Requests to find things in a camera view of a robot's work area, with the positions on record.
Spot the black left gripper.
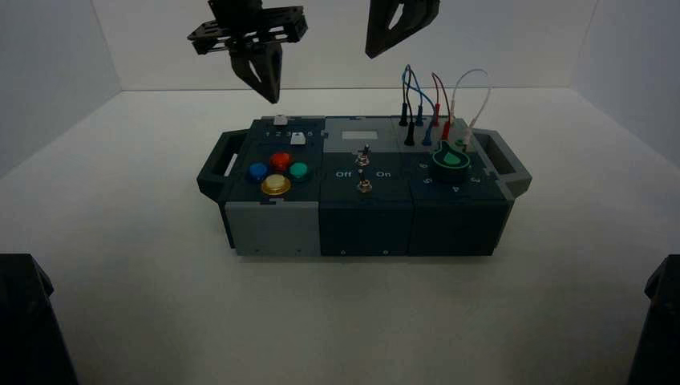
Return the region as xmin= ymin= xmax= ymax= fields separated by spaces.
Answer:
xmin=186 ymin=0 xmax=310 ymax=105

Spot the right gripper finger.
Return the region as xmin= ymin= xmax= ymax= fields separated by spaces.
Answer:
xmin=364 ymin=0 xmax=396 ymax=60
xmin=371 ymin=0 xmax=441 ymax=58

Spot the blue round push button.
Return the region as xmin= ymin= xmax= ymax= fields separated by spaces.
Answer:
xmin=247 ymin=162 xmax=271 ymax=184

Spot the yellow round push button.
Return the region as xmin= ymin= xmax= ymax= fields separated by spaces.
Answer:
xmin=260 ymin=174 xmax=292 ymax=197

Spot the green and black rotary knob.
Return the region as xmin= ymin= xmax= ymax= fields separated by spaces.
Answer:
xmin=431 ymin=140 xmax=472 ymax=185

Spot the dark modular control box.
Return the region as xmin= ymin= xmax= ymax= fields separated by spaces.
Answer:
xmin=196 ymin=115 xmax=532 ymax=257

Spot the black jumper cable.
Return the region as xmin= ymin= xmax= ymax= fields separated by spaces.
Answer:
xmin=398 ymin=65 xmax=417 ymax=147

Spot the red jumper cable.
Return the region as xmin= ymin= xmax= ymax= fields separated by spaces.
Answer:
xmin=429 ymin=71 xmax=453 ymax=142

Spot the blue jumper cable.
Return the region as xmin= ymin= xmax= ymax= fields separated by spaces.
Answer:
xmin=401 ymin=66 xmax=436 ymax=147

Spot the white jumper cable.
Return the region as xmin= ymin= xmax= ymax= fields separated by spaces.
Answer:
xmin=448 ymin=68 xmax=492 ymax=152

